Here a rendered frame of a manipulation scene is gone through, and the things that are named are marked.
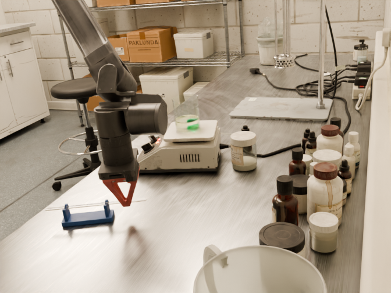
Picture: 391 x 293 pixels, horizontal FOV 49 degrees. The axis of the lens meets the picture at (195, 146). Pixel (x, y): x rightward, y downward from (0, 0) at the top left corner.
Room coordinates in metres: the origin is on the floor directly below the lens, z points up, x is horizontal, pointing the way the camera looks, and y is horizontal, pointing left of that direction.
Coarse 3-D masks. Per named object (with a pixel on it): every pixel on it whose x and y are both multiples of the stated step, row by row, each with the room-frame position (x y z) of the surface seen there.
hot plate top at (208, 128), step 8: (200, 120) 1.02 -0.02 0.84; (208, 120) 1.01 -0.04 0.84; (216, 120) 1.01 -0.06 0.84; (168, 128) 0.98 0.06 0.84; (208, 128) 0.95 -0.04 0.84; (216, 128) 0.97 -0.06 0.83; (168, 136) 0.93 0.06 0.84; (176, 136) 0.92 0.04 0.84; (184, 136) 0.92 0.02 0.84; (192, 136) 0.91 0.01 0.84; (200, 136) 0.91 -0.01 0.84; (208, 136) 0.90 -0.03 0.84
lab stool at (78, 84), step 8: (72, 80) 2.55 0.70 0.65; (80, 80) 2.53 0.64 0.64; (88, 80) 2.51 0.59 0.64; (56, 88) 2.37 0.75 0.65; (64, 88) 2.35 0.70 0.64; (72, 88) 2.33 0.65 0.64; (80, 88) 2.31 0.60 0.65; (56, 96) 2.31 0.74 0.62; (64, 96) 2.28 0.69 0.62; (72, 96) 2.27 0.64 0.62; (80, 96) 2.28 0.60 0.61; (88, 120) 2.43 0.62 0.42; (64, 176) 2.39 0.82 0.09; (72, 176) 2.39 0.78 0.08; (56, 184) 2.38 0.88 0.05
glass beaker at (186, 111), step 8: (176, 96) 0.98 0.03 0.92; (184, 96) 0.99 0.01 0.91; (192, 96) 0.98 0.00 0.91; (176, 104) 0.94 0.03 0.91; (184, 104) 0.93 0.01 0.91; (192, 104) 0.93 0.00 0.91; (176, 112) 0.94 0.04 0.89; (184, 112) 0.93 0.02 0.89; (192, 112) 0.93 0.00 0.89; (176, 120) 0.94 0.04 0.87; (184, 120) 0.93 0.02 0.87; (192, 120) 0.93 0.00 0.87; (176, 128) 0.95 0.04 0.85; (184, 128) 0.93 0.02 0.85; (192, 128) 0.93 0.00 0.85; (200, 128) 0.95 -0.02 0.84
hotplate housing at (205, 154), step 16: (160, 144) 0.94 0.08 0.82; (176, 144) 0.92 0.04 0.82; (192, 144) 0.91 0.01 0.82; (208, 144) 0.90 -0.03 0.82; (224, 144) 0.97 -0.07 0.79; (144, 160) 0.92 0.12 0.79; (160, 160) 0.91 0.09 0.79; (176, 160) 0.91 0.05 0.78; (192, 160) 0.90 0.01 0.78; (208, 160) 0.89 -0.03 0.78
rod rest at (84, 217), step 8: (104, 208) 0.72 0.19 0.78; (64, 216) 0.72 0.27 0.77; (72, 216) 0.74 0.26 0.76; (80, 216) 0.74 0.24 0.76; (88, 216) 0.73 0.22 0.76; (96, 216) 0.73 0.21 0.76; (104, 216) 0.73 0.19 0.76; (112, 216) 0.73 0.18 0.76; (64, 224) 0.72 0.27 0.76; (72, 224) 0.72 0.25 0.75; (80, 224) 0.72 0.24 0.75
